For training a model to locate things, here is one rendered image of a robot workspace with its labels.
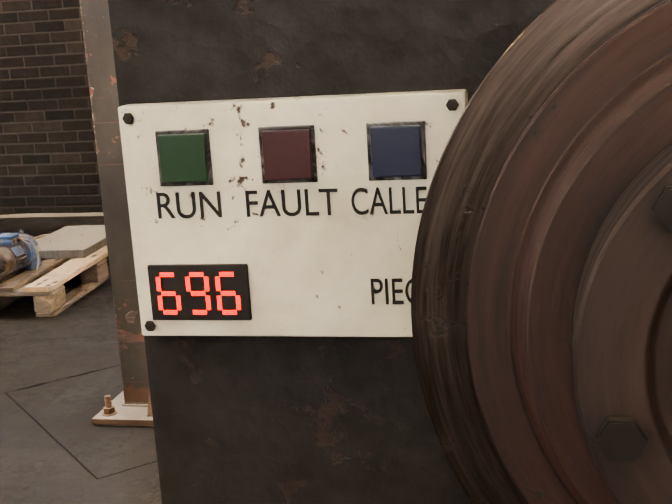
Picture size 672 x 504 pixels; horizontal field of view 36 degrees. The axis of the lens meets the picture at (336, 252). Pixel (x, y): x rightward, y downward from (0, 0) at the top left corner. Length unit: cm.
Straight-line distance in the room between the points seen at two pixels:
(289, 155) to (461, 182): 19
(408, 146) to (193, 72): 18
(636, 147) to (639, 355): 11
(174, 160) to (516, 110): 29
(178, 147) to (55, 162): 683
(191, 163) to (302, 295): 13
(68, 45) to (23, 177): 101
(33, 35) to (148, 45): 676
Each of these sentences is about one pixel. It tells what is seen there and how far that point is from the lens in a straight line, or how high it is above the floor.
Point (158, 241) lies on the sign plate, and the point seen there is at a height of 114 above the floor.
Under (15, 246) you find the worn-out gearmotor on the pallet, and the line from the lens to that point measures 525.
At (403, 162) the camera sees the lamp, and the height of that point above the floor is 119.
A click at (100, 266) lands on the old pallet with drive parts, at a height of 9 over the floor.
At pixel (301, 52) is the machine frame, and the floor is 127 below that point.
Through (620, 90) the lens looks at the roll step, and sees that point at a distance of 59.
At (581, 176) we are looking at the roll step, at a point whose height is 121.
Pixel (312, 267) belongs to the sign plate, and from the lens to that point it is 78.
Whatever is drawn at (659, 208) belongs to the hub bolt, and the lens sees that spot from 52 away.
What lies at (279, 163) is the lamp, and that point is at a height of 119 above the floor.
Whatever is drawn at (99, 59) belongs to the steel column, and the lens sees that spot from 346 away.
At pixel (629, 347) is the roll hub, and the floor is 113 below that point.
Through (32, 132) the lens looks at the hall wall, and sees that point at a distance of 765.
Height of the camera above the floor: 130
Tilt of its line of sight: 13 degrees down
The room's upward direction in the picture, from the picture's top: 4 degrees counter-clockwise
